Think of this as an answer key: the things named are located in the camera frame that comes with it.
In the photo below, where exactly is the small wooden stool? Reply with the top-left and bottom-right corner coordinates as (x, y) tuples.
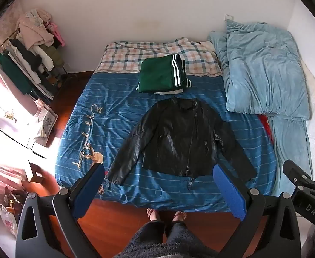
(25, 160), (44, 184)

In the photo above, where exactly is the person's leg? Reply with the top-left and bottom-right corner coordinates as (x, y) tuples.
(164, 210), (217, 258)
(114, 208), (165, 258)

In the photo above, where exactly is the white plastic bag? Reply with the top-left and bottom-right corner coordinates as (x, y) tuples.
(0, 204), (18, 237)

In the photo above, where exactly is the beige printed tote bag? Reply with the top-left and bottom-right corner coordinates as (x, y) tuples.
(33, 99), (59, 147)

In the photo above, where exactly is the plaid blanket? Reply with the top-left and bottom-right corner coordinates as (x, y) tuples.
(94, 39), (224, 77)

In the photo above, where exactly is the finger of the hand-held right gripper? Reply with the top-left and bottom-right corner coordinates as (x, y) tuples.
(282, 159), (313, 191)

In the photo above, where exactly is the person's right leg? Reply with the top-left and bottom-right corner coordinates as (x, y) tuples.
(164, 210), (217, 258)

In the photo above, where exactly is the black leather jacket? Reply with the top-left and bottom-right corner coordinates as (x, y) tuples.
(105, 97), (257, 191)

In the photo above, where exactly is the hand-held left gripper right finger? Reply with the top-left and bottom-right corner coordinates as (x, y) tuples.
(212, 163), (301, 258)

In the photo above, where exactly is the person's left leg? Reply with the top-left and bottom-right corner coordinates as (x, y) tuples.
(114, 208), (165, 258)

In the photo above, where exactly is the light blue pillow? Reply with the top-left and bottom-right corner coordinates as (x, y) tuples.
(207, 20), (314, 197)

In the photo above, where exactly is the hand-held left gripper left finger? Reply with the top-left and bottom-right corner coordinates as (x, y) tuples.
(15, 163), (105, 258)

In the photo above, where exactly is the bed with blue striped sheet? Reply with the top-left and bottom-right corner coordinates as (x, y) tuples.
(55, 71), (278, 213)

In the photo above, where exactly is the folded green striped garment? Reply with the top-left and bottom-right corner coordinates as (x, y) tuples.
(138, 54), (193, 94)

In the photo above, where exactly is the red cloth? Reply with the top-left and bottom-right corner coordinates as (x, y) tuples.
(257, 114), (275, 143)

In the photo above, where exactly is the clothes rack with hanging clothes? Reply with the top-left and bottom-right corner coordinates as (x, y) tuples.
(0, 9), (67, 101)

